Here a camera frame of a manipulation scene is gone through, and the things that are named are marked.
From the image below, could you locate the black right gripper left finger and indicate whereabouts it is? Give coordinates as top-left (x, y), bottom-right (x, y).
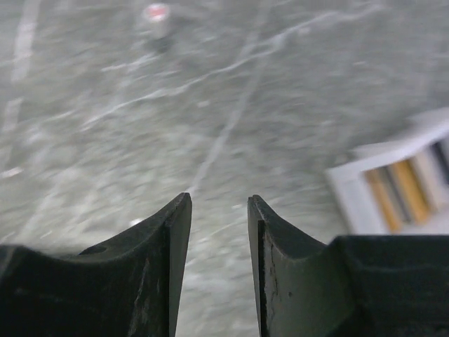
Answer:
top-left (1, 193), bottom-right (192, 336)

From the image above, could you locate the white card tray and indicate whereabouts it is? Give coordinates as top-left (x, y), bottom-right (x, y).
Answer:
top-left (326, 107), bottom-right (448, 234)

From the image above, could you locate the small grey cylinder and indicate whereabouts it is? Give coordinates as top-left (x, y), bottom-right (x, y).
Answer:
top-left (142, 2), bottom-right (171, 39)

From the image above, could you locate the grey card stack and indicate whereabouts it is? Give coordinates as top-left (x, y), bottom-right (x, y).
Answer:
top-left (431, 138), bottom-right (449, 185)

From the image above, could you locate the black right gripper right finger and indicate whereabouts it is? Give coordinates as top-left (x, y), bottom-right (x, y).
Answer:
top-left (248, 195), bottom-right (448, 337)

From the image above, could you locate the gold black card stack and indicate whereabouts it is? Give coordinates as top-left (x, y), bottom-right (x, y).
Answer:
top-left (365, 158), bottom-right (432, 232)

